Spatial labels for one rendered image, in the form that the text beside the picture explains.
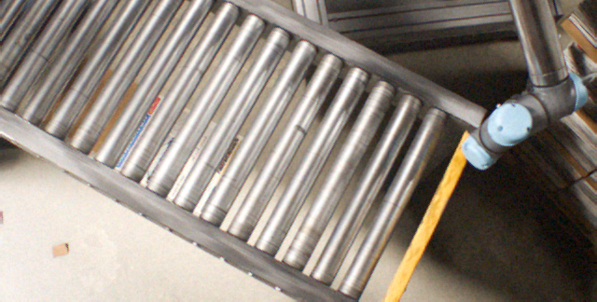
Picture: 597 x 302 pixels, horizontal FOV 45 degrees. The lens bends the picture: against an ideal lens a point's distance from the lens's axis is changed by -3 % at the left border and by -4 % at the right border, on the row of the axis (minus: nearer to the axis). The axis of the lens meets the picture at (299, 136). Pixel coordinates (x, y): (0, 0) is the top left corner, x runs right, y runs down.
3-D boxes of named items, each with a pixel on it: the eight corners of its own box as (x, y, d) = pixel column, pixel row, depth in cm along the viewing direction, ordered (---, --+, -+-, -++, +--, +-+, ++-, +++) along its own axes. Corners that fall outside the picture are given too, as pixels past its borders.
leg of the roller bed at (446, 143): (417, 180, 239) (473, 123, 174) (409, 196, 238) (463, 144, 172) (401, 172, 240) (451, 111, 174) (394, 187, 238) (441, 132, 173)
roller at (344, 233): (410, 100, 168) (428, 103, 165) (314, 287, 157) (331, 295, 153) (401, 88, 165) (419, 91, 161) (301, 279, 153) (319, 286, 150)
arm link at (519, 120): (534, 86, 140) (516, 102, 151) (487, 111, 138) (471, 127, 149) (556, 121, 138) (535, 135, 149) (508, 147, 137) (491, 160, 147)
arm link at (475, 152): (492, 168, 147) (479, 176, 155) (527, 132, 149) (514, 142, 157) (465, 139, 148) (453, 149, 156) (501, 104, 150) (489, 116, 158)
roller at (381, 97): (384, 86, 169) (402, 90, 166) (285, 271, 157) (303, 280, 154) (375, 74, 165) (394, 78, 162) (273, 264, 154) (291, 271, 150)
